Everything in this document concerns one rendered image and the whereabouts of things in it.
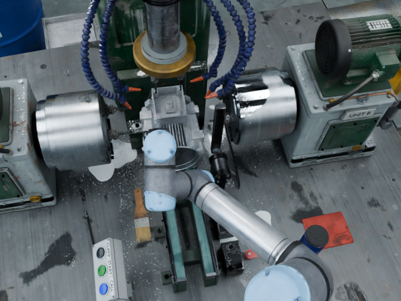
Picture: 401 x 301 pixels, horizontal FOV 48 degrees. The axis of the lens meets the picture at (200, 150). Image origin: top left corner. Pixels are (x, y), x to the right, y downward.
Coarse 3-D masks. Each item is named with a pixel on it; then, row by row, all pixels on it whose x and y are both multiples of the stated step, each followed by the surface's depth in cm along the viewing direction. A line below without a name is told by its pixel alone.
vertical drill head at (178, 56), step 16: (160, 16) 113; (176, 16) 116; (144, 32) 132; (160, 32) 118; (176, 32) 120; (144, 48) 126; (160, 48) 123; (176, 48) 125; (192, 48) 129; (144, 64) 126; (160, 64) 126; (176, 64) 126; (192, 64) 130
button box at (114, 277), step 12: (108, 240) 126; (120, 240) 129; (96, 252) 127; (108, 252) 124; (120, 252) 127; (96, 264) 125; (108, 264) 123; (120, 264) 125; (96, 276) 124; (108, 276) 122; (120, 276) 123; (96, 288) 123; (108, 288) 120; (120, 288) 121; (96, 300) 121; (108, 300) 119; (120, 300) 121
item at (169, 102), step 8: (152, 88) 145; (160, 88) 146; (168, 88) 146; (176, 88) 147; (152, 96) 144; (160, 96) 148; (168, 96) 148; (176, 96) 148; (152, 104) 146; (160, 104) 146; (168, 104) 144; (176, 104) 146; (184, 104) 143; (160, 112) 144; (168, 112) 143; (176, 112) 144; (184, 112) 141; (160, 120) 140; (168, 120) 141; (176, 120) 142; (184, 120) 143
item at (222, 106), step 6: (216, 108) 129; (222, 108) 129; (216, 114) 131; (222, 114) 132; (216, 120) 134; (222, 120) 135; (216, 126) 137; (222, 126) 137; (216, 132) 140; (222, 132) 140; (216, 138) 143; (216, 144) 146; (216, 150) 148
